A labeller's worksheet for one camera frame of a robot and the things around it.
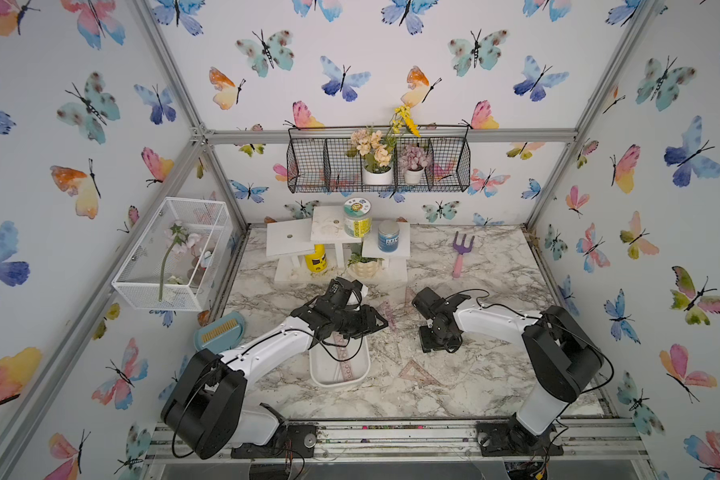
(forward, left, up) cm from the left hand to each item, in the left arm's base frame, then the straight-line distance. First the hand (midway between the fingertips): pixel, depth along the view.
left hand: (388, 324), depth 80 cm
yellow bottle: (+26, +22, -6) cm, 35 cm away
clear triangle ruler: (-2, -2, -13) cm, 13 cm away
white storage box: (-6, +18, -11) cm, 22 cm away
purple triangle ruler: (+11, -1, -13) cm, 17 cm away
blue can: (+23, -1, +11) cm, 25 cm away
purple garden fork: (+37, -30, -13) cm, 49 cm away
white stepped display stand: (+28, +30, +2) cm, 41 cm away
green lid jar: (+23, +8, +17) cm, 30 cm away
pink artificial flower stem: (+15, +52, +20) cm, 58 cm away
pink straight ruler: (-6, +12, -11) cm, 18 cm away
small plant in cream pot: (+23, +6, -5) cm, 24 cm away
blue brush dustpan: (+3, +49, -12) cm, 51 cm away
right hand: (0, -14, -12) cm, 18 cm away
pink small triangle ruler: (-10, -11, -13) cm, 20 cm away
